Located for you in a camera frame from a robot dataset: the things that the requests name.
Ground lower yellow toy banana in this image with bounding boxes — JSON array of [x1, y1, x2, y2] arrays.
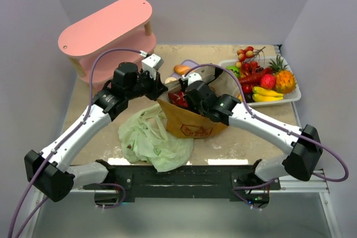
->
[[252, 94, 283, 102]]

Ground red toy pomegranate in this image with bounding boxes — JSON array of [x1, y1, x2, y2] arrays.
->
[[260, 74, 276, 90]]

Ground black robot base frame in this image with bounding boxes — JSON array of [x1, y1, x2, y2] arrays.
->
[[84, 164, 281, 208]]

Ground light green plastic bag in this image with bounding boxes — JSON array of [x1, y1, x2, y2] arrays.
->
[[118, 104, 194, 172]]

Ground brown Trader Joe's bag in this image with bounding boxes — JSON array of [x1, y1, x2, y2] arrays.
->
[[157, 64, 240, 139]]

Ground white plastic basket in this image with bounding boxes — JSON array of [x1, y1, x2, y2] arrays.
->
[[219, 56, 301, 107]]

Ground toy baguette bread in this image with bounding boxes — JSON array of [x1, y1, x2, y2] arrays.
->
[[173, 65, 191, 76]]

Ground upper yellow toy banana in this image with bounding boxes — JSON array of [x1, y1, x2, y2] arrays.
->
[[253, 86, 283, 98]]

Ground red Chuba chips bag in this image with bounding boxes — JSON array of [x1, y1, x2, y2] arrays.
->
[[168, 91, 189, 109]]

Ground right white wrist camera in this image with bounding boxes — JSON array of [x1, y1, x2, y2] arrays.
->
[[182, 72, 202, 86]]

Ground dark purple toy plum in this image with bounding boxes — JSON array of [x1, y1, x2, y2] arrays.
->
[[244, 94, 254, 103]]

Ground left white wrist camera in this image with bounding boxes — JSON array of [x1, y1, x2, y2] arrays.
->
[[141, 51, 164, 80]]

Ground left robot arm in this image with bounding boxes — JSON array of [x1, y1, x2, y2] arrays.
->
[[25, 55, 167, 202]]

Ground toy pineapple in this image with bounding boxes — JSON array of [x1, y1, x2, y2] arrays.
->
[[269, 55, 296, 94]]

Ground green toy watermelon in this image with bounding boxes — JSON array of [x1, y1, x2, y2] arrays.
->
[[226, 66, 240, 79]]

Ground red toy lobster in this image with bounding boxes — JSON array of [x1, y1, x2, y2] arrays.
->
[[238, 67, 273, 85]]

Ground pink two-tier shelf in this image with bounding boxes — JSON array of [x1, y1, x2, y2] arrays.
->
[[58, 0, 156, 90]]

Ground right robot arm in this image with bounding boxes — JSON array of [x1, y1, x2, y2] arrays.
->
[[179, 79, 322, 188]]

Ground red toy apple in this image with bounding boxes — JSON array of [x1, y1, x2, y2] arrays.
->
[[242, 84, 254, 94]]

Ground plain white donut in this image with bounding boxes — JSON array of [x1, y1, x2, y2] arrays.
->
[[164, 77, 176, 84]]

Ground yellow toy banana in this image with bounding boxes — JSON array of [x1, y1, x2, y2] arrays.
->
[[253, 86, 283, 98], [252, 94, 283, 102]]

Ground red yellow berry sprig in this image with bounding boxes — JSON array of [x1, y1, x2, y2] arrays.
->
[[235, 46, 266, 69]]

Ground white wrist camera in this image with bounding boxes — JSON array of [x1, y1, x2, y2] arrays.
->
[[182, 72, 202, 86], [141, 51, 164, 80]]

